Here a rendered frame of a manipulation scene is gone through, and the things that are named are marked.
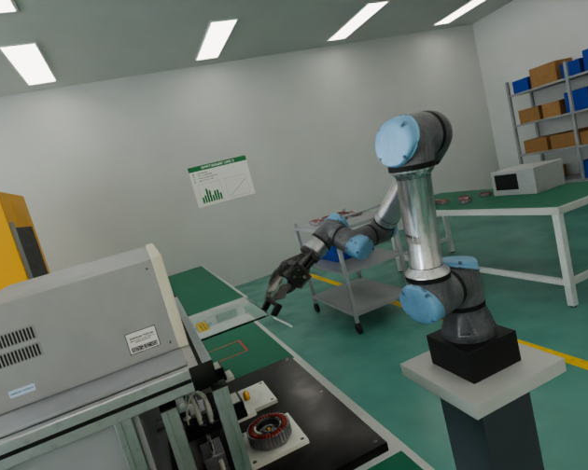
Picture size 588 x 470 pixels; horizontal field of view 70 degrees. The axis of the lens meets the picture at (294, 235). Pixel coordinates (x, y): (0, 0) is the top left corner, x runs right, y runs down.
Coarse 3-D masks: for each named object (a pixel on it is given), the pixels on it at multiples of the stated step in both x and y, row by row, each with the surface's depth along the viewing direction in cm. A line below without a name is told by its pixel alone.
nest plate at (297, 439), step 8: (288, 416) 114; (296, 424) 110; (296, 432) 107; (288, 440) 104; (296, 440) 103; (304, 440) 102; (248, 448) 105; (280, 448) 102; (288, 448) 101; (296, 448) 102; (256, 456) 101; (264, 456) 100; (272, 456) 100; (280, 456) 100; (256, 464) 98; (264, 464) 99
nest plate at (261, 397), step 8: (256, 384) 138; (264, 384) 136; (240, 392) 135; (248, 392) 134; (256, 392) 133; (264, 392) 131; (248, 400) 129; (256, 400) 127; (264, 400) 126; (272, 400) 125; (256, 408) 123
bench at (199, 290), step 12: (168, 276) 424; (180, 276) 405; (192, 276) 388; (204, 276) 372; (216, 276) 359; (180, 288) 346; (192, 288) 333; (204, 288) 321; (216, 288) 311; (228, 288) 301; (180, 300) 302; (192, 300) 292; (204, 300) 283; (216, 300) 275; (228, 300) 267; (192, 312) 260; (204, 312) 257
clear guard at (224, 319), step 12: (240, 300) 135; (216, 312) 129; (228, 312) 125; (240, 312) 122; (252, 312) 119; (264, 312) 116; (192, 324) 123; (216, 324) 117; (228, 324) 115; (240, 324) 112; (288, 324) 116; (204, 336) 110
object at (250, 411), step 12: (240, 396) 103; (216, 408) 103; (240, 408) 101; (252, 408) 104; (192, 420) 103; (204, 420) 101; (216, 420) 99; (240, 420) 101; (192, 432) 97; (204, 432) 98
